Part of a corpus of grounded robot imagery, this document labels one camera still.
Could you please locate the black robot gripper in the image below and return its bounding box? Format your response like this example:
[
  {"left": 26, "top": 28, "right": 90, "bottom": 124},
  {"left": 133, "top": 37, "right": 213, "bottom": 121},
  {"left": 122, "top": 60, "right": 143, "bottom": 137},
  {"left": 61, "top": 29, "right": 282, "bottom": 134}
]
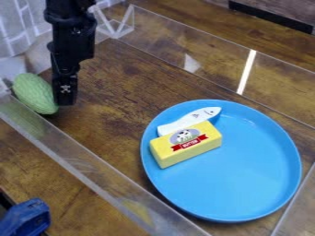
[{"left": 49, "top": 18, "right": 97, "bottom": 106}]

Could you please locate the green textured toy vegetable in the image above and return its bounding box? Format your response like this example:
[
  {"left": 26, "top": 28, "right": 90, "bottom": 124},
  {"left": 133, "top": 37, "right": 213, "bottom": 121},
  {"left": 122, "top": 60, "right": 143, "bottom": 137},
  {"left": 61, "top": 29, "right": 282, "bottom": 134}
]
[{"left": 13, "top": 73, "right": 58, "bottom": 114}]

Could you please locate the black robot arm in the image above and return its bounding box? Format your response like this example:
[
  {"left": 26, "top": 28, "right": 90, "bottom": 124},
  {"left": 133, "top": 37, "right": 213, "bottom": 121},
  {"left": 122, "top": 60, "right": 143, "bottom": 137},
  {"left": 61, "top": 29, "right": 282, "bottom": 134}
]
[{"left": 45, "top": 0, "right": 98, "bottom": 106}]

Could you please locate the blue round plastic tray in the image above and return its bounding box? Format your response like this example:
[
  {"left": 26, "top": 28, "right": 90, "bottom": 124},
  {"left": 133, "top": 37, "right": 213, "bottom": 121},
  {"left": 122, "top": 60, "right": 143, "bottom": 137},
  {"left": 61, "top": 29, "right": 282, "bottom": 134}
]
[{"left": 141, "top": 100, "right": 302, "bottom": 222}]

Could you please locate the white grid patterned cloth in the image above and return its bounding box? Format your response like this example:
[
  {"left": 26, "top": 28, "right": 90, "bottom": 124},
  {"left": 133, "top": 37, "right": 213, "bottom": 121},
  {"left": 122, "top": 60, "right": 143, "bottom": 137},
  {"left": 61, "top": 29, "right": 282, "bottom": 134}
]
[{"left": 0, "top": 0, "right": 51, "bottom": 58}]

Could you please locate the yellow toy butter block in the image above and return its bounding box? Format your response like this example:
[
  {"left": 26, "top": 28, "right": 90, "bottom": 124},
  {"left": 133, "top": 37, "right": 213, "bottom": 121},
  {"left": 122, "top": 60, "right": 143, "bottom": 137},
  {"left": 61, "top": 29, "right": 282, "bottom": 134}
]
[{"left": 150, "top": 121, "right": 224, "bottom": 169}]

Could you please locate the white toy fish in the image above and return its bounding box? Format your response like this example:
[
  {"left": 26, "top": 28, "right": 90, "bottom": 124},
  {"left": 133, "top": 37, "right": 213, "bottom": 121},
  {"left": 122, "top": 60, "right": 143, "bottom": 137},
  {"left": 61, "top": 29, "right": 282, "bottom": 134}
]
[{"left": 158, "top": 107, "right": 224, "bottom": 136}]

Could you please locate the clear acrylic barrier wall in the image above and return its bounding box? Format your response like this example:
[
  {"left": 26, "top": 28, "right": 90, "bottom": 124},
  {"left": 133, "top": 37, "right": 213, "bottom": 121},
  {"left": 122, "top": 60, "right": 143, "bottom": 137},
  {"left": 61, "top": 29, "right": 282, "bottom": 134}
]
[{"left": 0, "top": 0, "right": 315, "bottom": 236}]

